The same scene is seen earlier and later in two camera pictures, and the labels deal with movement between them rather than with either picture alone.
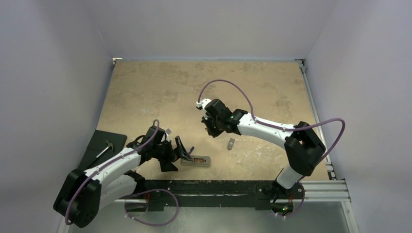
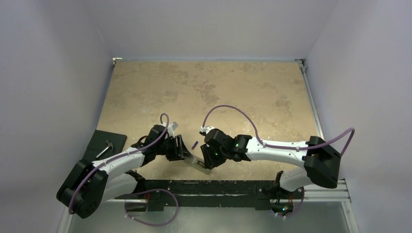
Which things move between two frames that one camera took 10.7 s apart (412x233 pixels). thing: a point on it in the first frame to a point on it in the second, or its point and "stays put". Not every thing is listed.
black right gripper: (210, 122) to (209, 151)
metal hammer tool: (109, 144) stays put
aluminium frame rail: (334, 190) stays put
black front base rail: (265, 193) stays put
